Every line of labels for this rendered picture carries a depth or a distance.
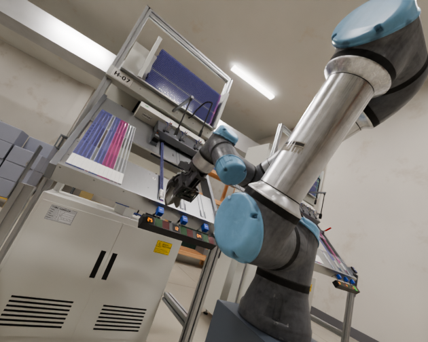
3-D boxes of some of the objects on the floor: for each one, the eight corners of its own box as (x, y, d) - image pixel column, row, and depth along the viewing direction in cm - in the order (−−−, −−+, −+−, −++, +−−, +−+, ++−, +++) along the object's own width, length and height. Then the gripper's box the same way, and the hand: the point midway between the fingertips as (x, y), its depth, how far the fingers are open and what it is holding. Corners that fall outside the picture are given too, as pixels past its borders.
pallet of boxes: (24, 206, 401) (58, 150, 435) (9, 210, 330) (51, 142, 364) (-65, 181, 348) (-19, 119, 382) (-105, 178, 277) (-44, 102, 311)
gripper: (190, 169, 63) (154, 213, 71) (213, 181, 67) (176, 221, 75) (187, 155, 70) (155, 196, 77) (209, 166, 74) (176, 204, 82)
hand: (168, 201), depth 78 cm, fingers closed
